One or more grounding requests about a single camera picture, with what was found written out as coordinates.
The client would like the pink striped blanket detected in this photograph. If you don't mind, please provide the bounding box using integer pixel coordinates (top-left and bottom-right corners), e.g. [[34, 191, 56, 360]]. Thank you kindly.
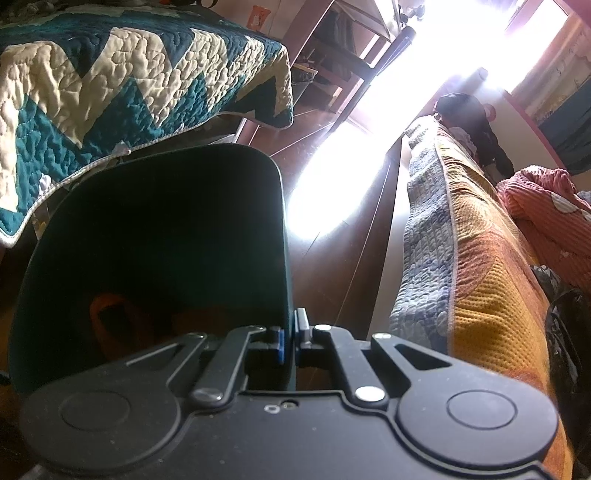
[[496, 167, 591, 296]]

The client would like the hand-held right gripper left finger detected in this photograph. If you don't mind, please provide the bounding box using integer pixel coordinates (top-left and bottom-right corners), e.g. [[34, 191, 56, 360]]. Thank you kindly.
[[99, 324, 286, 404]]

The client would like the black jacket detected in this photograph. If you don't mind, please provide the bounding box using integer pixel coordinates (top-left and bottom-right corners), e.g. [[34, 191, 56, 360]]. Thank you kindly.
[[531, 265, 591, 462]]

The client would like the dark clothing pile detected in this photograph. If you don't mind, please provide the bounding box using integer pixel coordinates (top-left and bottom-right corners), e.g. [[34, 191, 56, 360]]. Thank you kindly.
[[434, 92, 515, 178]]

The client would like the white bed base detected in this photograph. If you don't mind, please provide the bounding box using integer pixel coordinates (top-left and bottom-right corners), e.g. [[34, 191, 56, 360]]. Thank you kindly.
[[369, 138, 416, 356]]

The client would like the orange foam fruit net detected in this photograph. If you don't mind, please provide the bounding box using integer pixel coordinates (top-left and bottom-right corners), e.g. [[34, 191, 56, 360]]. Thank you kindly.
[[88, 292, 160, 365]]

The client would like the dark green deer-print bin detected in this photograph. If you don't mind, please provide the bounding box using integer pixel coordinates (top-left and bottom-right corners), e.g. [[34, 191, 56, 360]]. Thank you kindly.
[[8, 143, 298, 398]]

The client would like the dark teal hanging cloth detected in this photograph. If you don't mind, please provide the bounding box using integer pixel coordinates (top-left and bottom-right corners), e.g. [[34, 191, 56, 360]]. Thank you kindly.
[[538, 92, 591, 176]]

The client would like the orange patchwork quilt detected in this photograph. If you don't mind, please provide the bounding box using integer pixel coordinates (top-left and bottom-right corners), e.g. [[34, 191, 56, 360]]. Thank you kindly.
[[389, 115, 578, 480]]

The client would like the wooden chair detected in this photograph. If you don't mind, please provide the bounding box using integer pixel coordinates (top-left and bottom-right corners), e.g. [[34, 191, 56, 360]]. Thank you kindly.
[[286, 0, 416, 112]]

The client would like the teal zigzag quilt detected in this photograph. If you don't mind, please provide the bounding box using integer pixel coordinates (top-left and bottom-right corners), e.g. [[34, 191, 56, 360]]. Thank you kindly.
[[0, 4, 295, 247]]

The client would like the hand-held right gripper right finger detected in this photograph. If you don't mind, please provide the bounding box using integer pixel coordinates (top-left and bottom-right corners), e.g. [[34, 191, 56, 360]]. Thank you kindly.
[[295, 308, 467, 403]]

